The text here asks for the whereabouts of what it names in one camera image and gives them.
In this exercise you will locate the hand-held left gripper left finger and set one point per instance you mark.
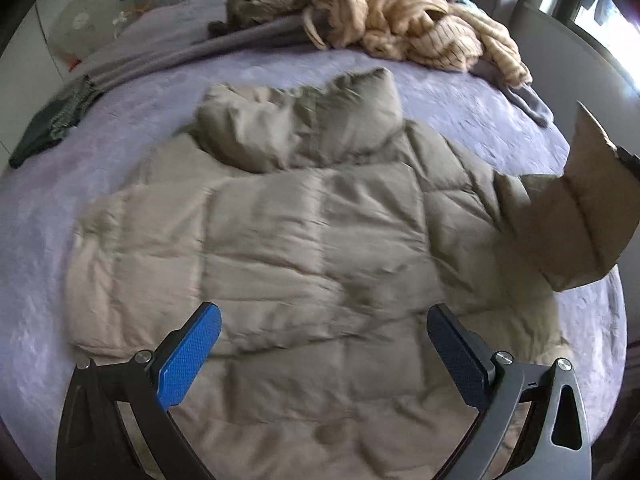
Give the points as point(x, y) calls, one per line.
point(190, 355)

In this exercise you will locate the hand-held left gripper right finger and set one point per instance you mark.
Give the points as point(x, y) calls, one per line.
point(456, 355)

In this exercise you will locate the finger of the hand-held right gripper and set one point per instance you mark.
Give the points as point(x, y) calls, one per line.
point(631, 161)

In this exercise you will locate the beige puffer jacket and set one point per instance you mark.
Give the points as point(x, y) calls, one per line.
point(300, 240)

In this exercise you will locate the grey garment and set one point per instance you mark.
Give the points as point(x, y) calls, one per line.
point(525, 97)

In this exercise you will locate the window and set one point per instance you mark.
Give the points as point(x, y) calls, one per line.
point(600, 10)

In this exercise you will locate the purple fleece blanket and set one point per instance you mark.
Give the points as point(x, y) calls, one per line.
point(450, 105)

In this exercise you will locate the dark green cloth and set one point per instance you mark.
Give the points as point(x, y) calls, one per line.
point(45, 125)

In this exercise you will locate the cream knit sweater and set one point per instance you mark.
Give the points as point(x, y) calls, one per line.
point(400, 15)

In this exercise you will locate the long grey cloth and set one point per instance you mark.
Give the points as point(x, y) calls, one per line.
point(200, 50)

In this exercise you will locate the brown furry garment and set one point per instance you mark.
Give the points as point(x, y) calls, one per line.
point(265, 5)

